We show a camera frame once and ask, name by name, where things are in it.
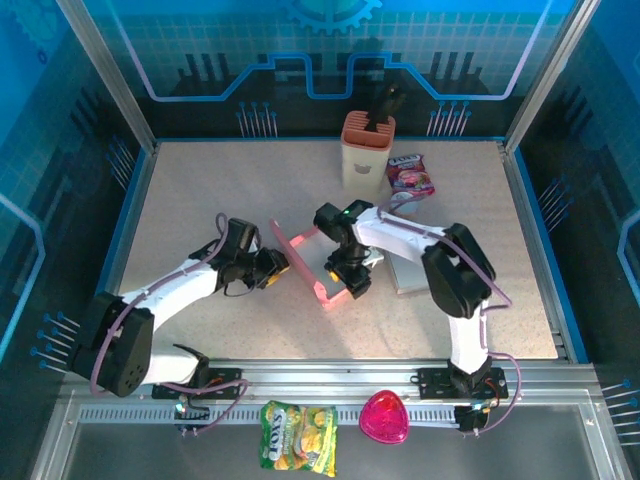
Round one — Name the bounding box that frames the pink paper box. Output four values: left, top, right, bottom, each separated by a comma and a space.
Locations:
268, 217, 361, 312

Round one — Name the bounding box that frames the white paper box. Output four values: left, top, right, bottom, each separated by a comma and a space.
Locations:
383, 248, 432, 296

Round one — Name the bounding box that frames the magenta heart-shaped box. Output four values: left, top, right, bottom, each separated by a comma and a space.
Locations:
358, 389, 411, 446

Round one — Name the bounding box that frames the small white round can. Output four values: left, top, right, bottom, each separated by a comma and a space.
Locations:
390, 192, 421, 215

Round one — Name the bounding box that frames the beige knife block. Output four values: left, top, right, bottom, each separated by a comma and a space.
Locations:
340, 110, 397, 194

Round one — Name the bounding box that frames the purple candy bag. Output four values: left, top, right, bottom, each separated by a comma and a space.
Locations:
384, 153, 437, 197

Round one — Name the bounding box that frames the black connector module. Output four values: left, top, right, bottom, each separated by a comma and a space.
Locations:
173, 401, 211, 437
454, 403, 494, 437

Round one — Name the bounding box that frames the yellow green candy bag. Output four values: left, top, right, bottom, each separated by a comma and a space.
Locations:
258, 399, 339, 477

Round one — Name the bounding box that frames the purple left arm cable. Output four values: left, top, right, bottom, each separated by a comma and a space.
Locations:
89, 212, 251, 437

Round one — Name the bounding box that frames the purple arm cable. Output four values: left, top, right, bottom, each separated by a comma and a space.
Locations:
89, 212, 251, 437
377, 199, 524, 437

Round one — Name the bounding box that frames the aluminium front rail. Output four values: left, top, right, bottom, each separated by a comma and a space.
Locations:
62, 357, 601, 406

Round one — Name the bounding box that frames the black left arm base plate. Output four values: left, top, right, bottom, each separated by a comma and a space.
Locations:
151, 367, 245, 401

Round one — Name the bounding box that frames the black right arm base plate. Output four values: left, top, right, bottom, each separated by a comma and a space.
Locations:
417, 367, 509, 401

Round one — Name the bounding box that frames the aluminium side rail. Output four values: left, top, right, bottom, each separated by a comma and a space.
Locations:
499, 139, 590, 362
74, 142, 160, 361

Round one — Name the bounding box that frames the slotted grey cable duct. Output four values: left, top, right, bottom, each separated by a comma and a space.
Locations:
78, 404, 461, 427

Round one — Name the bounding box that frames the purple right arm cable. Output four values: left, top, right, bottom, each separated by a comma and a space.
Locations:
377, 199, 524, 437

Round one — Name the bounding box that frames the black knife handle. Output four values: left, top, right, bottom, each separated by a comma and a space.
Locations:
367, 82, 404, 134

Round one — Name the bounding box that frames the aluminium frame post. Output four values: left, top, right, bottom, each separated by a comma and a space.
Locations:
502, 0, 601, 154
54, 0, 160, 154

